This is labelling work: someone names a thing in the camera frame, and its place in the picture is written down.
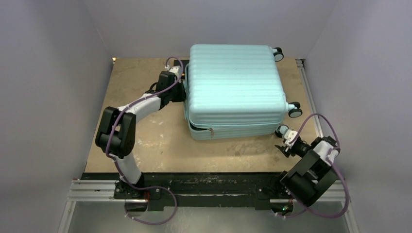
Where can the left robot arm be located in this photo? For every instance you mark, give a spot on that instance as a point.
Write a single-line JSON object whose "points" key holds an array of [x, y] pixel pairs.
{"points": [[116, 133]]}

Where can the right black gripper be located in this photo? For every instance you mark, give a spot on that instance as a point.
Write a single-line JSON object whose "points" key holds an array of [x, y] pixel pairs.
{"points": [[286, 154]]}

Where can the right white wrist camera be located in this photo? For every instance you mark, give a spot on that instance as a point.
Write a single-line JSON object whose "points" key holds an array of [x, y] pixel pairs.
{"points": [[289, 136]]}

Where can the light blue suitcase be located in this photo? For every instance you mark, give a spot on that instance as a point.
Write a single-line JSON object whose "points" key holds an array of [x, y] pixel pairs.
{"points": [[235, 91]]}

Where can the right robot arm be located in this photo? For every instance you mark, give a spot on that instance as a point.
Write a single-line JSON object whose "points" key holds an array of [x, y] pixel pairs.
{"points": [[312, 175]]}

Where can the black metal base rail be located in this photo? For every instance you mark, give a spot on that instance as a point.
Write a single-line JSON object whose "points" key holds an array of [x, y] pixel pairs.
{"points": [[160, 190]]}

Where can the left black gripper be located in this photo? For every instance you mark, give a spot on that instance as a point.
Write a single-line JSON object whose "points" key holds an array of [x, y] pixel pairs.
{"points": [[181, 96]]}

